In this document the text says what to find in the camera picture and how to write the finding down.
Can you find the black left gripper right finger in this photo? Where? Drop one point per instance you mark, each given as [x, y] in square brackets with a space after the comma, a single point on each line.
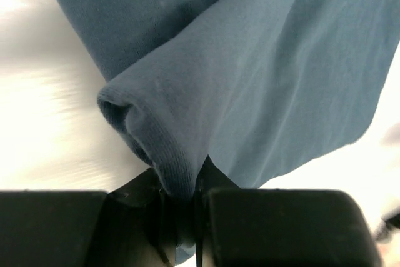
[277, 227]

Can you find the teal blue t-shirt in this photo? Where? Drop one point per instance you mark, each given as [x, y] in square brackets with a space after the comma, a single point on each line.
[259, 86]

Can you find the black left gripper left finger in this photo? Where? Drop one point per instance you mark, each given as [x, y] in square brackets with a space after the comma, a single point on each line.
[131, 226]

